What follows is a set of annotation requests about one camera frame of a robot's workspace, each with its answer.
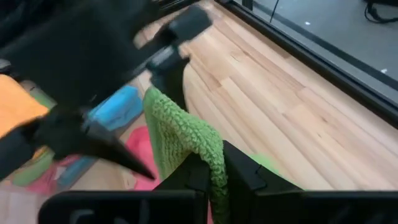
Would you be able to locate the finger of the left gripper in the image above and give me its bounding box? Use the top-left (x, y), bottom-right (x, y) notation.
top-left (145, 45), bottom-right (191, 112)
top-left (33, 105), bottom-right (157, 181)

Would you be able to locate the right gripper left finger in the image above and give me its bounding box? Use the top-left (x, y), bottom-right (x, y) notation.
top-left (154, 152), bottom-right (213, 224)

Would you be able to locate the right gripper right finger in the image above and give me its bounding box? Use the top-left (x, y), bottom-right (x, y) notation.
top-left (222, 139), bottom-right (303, 224)

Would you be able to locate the clear plastic bin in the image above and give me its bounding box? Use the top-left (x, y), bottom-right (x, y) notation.
top-left (0, 73), bottom-right (146, 197)

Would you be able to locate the pink microfiber towel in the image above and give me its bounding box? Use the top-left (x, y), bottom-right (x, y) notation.
top-left (126, 126), bottom-right (161, 191)
top-left (27, 155), bottom-right (80, 196)

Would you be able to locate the orange microfiber towel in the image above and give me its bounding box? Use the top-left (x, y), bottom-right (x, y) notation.
top-left (0, 74), bottom-right (50, 138)

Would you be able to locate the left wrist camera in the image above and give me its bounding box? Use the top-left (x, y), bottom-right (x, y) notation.
top-left (167, 4), bottom-right (214, 43)

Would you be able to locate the long black floor cable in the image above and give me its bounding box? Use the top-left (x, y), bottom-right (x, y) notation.
top-left (269, 0), bottom-right (281, 23)

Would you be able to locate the black metal table frame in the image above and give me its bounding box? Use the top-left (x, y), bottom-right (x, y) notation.
top-left (214, 0), bottom-right (398, 128)

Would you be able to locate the coiled black cable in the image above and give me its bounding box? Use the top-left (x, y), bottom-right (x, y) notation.
top-left (363, 0), bottom-right (398, 25)

